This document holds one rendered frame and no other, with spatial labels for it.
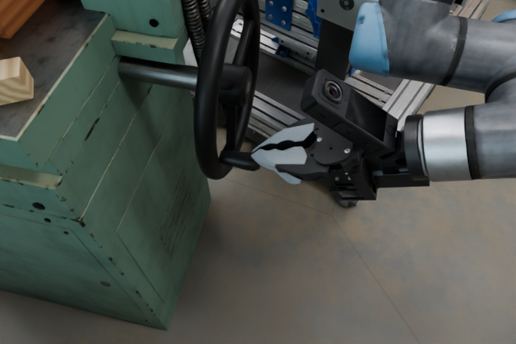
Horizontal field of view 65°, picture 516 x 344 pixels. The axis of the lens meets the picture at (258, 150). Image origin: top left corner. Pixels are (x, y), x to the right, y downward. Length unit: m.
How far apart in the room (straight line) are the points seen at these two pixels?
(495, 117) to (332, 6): 0.57
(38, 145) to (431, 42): 0.45
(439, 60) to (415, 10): 0.06
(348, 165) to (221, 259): 0.93
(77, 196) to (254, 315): 0.79
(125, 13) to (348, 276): 1.02
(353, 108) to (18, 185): 0.43
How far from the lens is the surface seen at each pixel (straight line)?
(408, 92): 1.51
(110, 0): 0.61
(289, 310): 1.29
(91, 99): 0.61
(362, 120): 0.43
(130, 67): 0.65
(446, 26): 0.47
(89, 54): 0.59
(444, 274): 1.44
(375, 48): 0.46
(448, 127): 0.43
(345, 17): 0.93
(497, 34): 0.49
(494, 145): 0.42
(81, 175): 0.62
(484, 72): 0.48
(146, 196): 0.84
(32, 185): 0.59
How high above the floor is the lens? 1.24
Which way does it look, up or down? 54 degrees down
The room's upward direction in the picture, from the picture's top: straight up
